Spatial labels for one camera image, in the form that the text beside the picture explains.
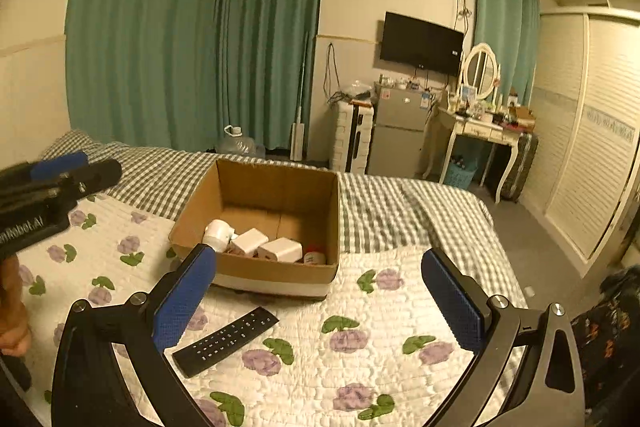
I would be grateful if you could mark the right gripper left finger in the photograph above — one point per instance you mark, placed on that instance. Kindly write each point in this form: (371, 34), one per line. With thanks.
(88, 387)

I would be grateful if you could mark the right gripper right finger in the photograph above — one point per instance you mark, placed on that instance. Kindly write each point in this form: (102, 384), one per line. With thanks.
(547, 389)

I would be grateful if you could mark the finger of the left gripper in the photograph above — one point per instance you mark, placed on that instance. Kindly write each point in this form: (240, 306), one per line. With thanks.
(94, 178)
(44, 170)

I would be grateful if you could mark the white rectangular power bank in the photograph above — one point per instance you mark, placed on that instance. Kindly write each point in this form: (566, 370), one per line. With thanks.
(281, 250)

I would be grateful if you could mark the white bottle red cap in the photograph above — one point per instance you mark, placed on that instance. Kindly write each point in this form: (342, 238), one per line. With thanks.
(314, 255)

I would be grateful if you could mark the white hair-dryer-shaped bottle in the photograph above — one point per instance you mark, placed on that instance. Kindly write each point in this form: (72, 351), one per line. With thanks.
(217, 235)

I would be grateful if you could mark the white charger adapter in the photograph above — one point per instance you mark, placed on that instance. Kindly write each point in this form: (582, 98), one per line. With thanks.
(247, 243)

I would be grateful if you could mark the person's left hand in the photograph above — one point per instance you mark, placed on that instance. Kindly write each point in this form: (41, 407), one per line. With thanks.
(15, 335)

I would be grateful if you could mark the dark patterned bag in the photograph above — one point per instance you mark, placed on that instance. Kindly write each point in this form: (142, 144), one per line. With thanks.
(607, 336)

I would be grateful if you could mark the black remote control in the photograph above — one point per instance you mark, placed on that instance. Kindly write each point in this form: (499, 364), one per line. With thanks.
(217, 346)

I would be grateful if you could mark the clear water jug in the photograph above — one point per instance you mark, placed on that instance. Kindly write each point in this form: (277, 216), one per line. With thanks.
(235, 142)

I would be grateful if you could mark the floral white quilt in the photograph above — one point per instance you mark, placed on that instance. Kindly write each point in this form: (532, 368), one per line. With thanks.
(375, 352)

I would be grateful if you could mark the large green curtain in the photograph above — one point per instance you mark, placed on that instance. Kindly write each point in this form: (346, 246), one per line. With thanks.
(177, 72)

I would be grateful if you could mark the white flat mop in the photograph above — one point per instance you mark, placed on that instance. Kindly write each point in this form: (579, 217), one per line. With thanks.
(297, 131)

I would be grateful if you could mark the open cardboard box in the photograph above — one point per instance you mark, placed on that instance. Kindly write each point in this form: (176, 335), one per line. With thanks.
(278, 200)

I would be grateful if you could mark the blue waste basket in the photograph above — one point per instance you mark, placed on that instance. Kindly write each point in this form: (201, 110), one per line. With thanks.
(460, 174)

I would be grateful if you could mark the white louvred wardrobe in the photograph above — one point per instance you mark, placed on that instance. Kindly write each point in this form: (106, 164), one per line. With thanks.
(583, 186)

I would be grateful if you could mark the grey checked bed sheet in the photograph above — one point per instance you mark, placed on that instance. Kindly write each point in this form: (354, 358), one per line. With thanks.
(376, 213)

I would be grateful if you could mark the dark suitcase by wardrobe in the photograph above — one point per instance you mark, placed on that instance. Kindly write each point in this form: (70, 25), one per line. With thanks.
(517, 177)

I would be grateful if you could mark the white suitcase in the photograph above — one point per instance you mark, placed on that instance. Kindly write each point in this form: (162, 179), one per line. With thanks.
(353, 125)

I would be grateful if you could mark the white dressing table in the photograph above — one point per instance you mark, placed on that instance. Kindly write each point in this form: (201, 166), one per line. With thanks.
(456, 126)

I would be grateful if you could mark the grey small refrigerator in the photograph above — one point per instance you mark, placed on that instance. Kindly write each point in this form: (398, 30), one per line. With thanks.
(398, 135)

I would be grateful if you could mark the oval vanity mirror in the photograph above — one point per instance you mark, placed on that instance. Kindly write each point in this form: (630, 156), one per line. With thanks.
(480, 73)

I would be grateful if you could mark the narrow green curtain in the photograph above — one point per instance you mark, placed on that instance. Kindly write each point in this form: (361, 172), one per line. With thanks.
(511, 29)

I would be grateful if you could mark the black wall television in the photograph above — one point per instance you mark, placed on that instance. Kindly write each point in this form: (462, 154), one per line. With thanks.
(421, 44)

